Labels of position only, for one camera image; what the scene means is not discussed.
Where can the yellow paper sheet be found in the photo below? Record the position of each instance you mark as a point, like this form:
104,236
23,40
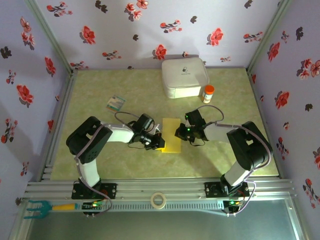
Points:
172,135

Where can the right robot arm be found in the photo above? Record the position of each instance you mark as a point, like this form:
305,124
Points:
247,147

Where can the orange-capped pill bottle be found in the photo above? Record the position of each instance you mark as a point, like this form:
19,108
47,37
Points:
208,93

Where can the small printed sachet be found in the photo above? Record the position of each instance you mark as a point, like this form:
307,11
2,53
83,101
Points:
115,103

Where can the roll of masking tape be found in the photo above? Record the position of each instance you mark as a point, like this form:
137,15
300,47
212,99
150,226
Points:
153,201

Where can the white zipped case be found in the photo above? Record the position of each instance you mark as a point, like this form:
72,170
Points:
183,75

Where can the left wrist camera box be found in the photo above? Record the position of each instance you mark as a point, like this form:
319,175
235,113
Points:
157,129

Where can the aluminium mounting rail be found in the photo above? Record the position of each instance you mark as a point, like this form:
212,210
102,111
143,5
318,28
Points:
162,186

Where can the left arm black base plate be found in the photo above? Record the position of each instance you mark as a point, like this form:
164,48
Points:
110,190

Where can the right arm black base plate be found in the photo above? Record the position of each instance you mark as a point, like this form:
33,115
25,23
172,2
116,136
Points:
212,190

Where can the aluminium side rail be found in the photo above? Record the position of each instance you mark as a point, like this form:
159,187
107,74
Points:
65,100
250,72

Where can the aluminium frame post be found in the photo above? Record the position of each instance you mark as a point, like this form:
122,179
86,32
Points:
270,32
48,32

